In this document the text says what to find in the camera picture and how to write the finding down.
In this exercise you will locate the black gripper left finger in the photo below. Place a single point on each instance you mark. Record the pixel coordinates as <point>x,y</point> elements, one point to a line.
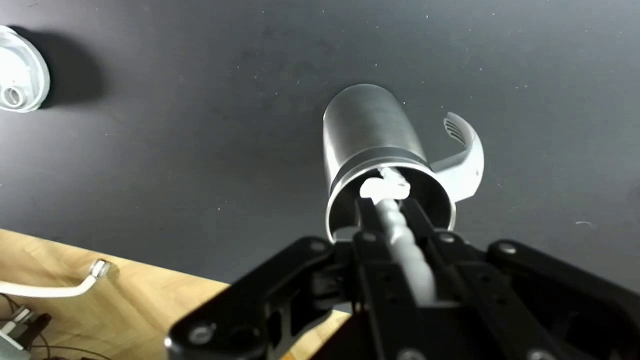
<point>389,304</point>

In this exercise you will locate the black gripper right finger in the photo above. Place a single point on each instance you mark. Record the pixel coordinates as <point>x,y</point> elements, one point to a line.
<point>467,277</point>

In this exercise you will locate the white bottle brush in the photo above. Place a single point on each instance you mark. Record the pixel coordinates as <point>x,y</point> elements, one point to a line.
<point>387,191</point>

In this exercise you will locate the stainless steel thermos flask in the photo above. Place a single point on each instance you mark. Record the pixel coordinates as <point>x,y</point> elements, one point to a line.
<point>365,129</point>

